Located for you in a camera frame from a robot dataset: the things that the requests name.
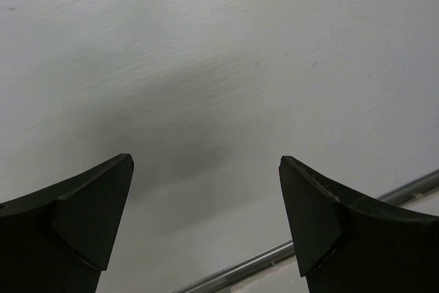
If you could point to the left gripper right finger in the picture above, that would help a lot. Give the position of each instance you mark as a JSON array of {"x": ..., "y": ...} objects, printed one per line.
[{"x": 360, "y": 238}]

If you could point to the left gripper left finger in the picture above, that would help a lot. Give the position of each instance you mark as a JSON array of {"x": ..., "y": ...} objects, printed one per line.
[{"x": 60, "y": 238}]

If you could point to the aluminium table edge rail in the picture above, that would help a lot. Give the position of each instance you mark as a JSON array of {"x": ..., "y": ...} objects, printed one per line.
[{"x": 308, "y": 238}]

